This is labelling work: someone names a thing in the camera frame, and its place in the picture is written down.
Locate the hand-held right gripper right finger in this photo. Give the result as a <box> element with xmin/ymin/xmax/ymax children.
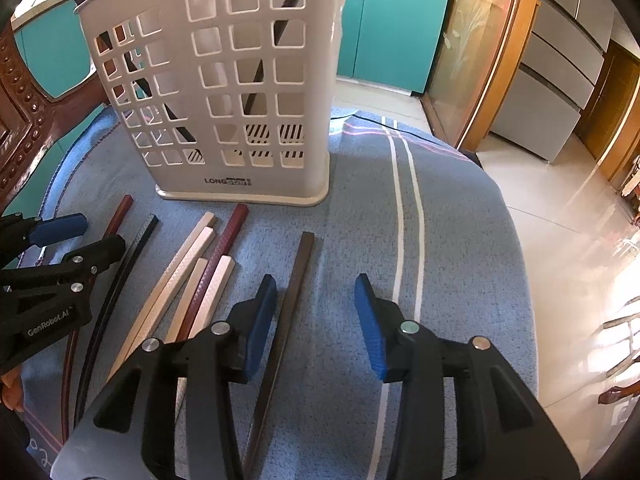
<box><xmin>354</xmin><ymin>274</ymin><xmax>581</xmax><ymax>480</ymax></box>

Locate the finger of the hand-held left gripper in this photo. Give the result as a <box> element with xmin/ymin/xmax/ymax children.
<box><xmin>0</xmin><ymin>212</ymin><xmax>89</xmax><ymax>267</ymax></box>
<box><xmin>0</xmin><ymin>234</ymin><xmax>127</xmax><ymax>313</ymax></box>

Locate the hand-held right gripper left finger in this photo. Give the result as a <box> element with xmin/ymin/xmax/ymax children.
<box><xmin>75</xmin><ymin>274</ymin><xmax>278</xmax><ymax>480</ymax></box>

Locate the black patterned chopstick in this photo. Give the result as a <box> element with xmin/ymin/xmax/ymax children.
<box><xmin>74</xmin><ymin>214</ymin><xmax>160</xmax><ymax>426</ymax></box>

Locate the dark brown chopstick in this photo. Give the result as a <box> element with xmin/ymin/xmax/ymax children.
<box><xmin>241</xmin><ymin>231</ymin><xmax>317</xmax><ymax>480</ymax></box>

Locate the white plastic utensil holder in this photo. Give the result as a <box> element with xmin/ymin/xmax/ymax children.
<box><xmin>74</xmin><ymin>0</ymin><xmax>349</xmax><ymax>207</ymax></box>

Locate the blue striped towel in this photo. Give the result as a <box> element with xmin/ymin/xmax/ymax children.
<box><xmin>20</xmin><ymin>105</ymin><xmax>541</xmax><ymax>480</ymax></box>

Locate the carved wooden chair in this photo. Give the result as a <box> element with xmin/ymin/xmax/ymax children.
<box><xmin>0</xmin><ymin>0</ymin><xmax>126</xmax><ymax>211</ymax></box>

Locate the teal kitchen cabinet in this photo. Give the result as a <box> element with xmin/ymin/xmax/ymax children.
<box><xmin>336</xmin><ymin>0</ymin><xmax>458</xmax><ymax>96</ymax></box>
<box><xmin>12</xmin><ymin>10</ymin><xmax>98</xmax><ymax>101</ymax></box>

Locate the wooden framed glass door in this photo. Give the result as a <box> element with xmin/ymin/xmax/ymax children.
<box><xmin>420</xmin><ymin>0</ymin><xmax>543</xmax><ymax>151</ymax></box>

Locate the silver refrigerator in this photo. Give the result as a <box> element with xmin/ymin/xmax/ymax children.
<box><xmin>490</xmin><ymin>0</ymin><xmax>621</xmax><ymax>163</ymax></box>

